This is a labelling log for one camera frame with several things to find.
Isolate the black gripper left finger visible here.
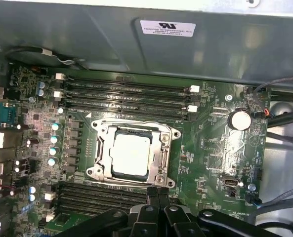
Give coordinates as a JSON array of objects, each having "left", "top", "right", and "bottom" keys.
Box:
[{"left": 59, "top": 186, "right": 162, "bottom": 237}]

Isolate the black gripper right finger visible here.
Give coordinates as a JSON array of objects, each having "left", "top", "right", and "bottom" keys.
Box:
[{"left": 159, "top": 187, "right": 263, "bottom": 237}]

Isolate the wire locking lever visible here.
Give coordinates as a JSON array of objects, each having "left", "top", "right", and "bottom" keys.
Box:
[
  {"left": 86, "top": 167, "right": 176, "bottom": 189},
  {"left": 91, "top": 118, "right": 182, "bottom": 138}
]

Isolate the silver topped CPU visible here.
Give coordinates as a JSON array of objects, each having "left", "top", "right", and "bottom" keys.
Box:
[{"left": 110, "top": 129, "right": 153, "bottom": 177}]

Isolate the metal socket cover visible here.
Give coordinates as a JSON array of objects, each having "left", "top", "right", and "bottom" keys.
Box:
[{"left": 95, "top": 123, "right": 173, "bottom": 186}]

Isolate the black RAM slot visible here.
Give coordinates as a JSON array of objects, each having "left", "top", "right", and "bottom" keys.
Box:
[
  {"left": 54, "top": 73, "right": 201, "bottom": 94},
  {"left": 57, "top": 192, "right": 148, "bottom": 201},
  {"left": 68, "top": 108, "right": 200, "bottom": 121},
  {"left": 58, "top": 183, "right": 148, "bottom": 193},
  {"left": 44, "top": 208, "right": 128, "bottom": 223},
  {"left": 54, "top": 89, "right": 200, "bottom": 102},
  {"left": 44, "top": 192, "right": 138, "bottom": 210},
  {"left": 66, "top": 98, "right": 199, "bottom": 111}
]

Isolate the CPU socket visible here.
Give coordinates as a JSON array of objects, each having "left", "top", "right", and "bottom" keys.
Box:
[{"left": 85, "top": 118, "right": 182, "bottom": 190}]

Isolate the green motherboard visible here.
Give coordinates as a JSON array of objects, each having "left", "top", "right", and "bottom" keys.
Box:
[{"left": 2, "top": 66, "right": 272, "bottom": 237}]

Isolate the round coin cell battery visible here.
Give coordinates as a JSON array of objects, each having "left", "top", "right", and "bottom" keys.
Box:
[{"left": 227, "top": 110, "right": 252, "bottom": 131}]

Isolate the white case label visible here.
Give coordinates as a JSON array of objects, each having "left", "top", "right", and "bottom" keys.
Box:
[{"left": 139, "top": 19, "right": 197, "bottom": 38}]

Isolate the black and silver PC case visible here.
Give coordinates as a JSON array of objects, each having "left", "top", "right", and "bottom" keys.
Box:
[{"left": 0, "top": 0, "right": 293, "bottom": 237}]

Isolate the thick black cable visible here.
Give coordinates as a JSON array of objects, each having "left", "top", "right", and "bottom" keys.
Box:
[{"left": 266, "top": 108, "right": 293, "bottom": 128}]

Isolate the thin grey cable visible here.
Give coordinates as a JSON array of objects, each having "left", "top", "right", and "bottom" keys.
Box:
[{"left": 253, "top": 76, "right": 293, "bottom": 107}]

